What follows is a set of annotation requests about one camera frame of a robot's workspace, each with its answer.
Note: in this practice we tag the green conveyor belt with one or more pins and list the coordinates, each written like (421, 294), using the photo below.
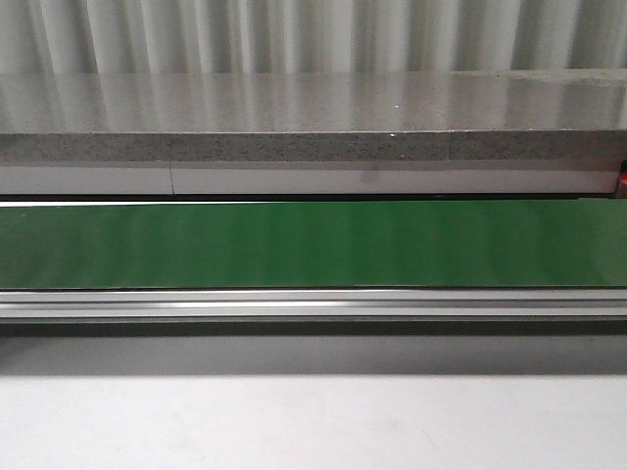
(482, 243)

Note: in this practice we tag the grey speckled stone counter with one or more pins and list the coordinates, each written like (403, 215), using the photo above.
(458, 134)

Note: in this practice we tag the white pleated curtain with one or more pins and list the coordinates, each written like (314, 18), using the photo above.
(310, 36)

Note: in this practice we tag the aluminium conveyor side rail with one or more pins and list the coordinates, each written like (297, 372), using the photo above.
(77, 306)

